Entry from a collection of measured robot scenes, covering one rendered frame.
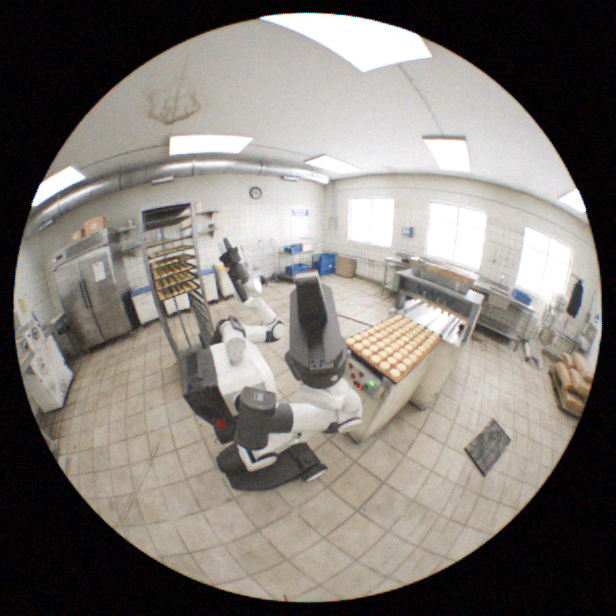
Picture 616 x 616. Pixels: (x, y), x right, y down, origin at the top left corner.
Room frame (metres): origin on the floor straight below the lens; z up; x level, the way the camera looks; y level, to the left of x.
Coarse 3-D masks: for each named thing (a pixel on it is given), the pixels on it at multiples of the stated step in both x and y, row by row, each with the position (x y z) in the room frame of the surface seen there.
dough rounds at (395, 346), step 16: (400, 320) 1.00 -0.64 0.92; (368, 336) 0.85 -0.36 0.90; (384, 336) 0.84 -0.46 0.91; (400, 336) 0.84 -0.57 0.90; (416, 336) 0.83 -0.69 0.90; (432, 336) 0.79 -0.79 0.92; (368, 352) 0.68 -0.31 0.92; (384, 352) 0.68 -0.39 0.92; (400, 352) 0.67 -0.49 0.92; (416, 352) 0.65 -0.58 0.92; (384, 368) 0.56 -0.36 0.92; (400, 368) 0.55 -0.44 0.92
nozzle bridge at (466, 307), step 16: (400, 272) 1.32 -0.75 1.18; (400, 288) 1.30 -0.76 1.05; (432, 288) 1.10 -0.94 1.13; (448, 288) 0.99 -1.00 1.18; (400, 304) 1.36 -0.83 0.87; (432, 304) 1.03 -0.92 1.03; (448, 304) 0.96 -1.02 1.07; (464, 304) 0.86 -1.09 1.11; (480, 304) 0.77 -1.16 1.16; (464, 320) 0.79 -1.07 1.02; (464, 336) 0.79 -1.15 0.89
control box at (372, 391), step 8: (352, 360) 0.72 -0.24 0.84; (352, 368) 0.69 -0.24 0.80; (360, 368) 0.66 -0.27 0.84; (368, 376) 0.60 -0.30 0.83; (376, 376) 0.59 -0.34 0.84; (360, 384) 0.63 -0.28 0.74; (368, 384) 0.59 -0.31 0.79; (376, 384) 0.55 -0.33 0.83; (368, 392) 0.57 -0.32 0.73; (376, 392) 0.54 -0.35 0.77
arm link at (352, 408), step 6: (354, 396) 0.28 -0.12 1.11; (348, 402) 0.26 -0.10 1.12; (354, 402) 0.27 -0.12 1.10; (360, 402) 0.29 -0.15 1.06; (342, 408) 0.26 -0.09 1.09; (348, 408) 0.26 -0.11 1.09; (354, 408) 0.27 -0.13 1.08; (360, 408) 0.29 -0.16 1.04; (342, 414) 0.28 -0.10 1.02; (348, 414) 0.28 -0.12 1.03; (354, 414) 0.27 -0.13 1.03; (360, 414) 0.28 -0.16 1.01; (342, 420) 0.27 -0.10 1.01
